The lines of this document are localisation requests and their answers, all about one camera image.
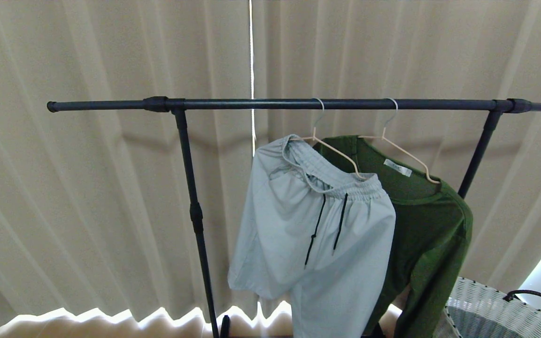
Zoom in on pink clothes hanger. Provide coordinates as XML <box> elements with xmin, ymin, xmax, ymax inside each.
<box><xmin>291</xmin><ymin>98</ymin><xmax>370</xmax><ymax>182</ymax></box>
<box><xmin>358</xmin><ymin>98</ymin><xmax>442</xmax><ymax>185</ymax></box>

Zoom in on pale grey shorts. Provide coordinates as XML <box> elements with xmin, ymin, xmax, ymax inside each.
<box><xmin>227</xmin><ymin>135</ymin><xmax>397</xmax><ymax>338</ymax></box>

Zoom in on green printed shirt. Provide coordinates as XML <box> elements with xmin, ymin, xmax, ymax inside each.
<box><xmin>313</xmin><ymin>135</ymin><xmax>474</xmax><ymax>338</ymax></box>

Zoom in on black clothes rack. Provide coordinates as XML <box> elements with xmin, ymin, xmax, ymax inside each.
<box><xmin>46</xmin><ymin>96</ymin><xmax>541</xmax><ymax>338</ymax></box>

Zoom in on white laundry basket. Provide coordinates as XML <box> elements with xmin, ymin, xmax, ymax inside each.
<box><xmin>433</xmin><ymin>276</ymin><xmax>541</xmax><ymax>338</ymax></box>

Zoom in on beige curtain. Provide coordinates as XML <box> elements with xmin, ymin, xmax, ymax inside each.
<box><xmin>0</xmin><ymin>0</ymin><xmax>541</xmax><ymax>327</ymax></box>

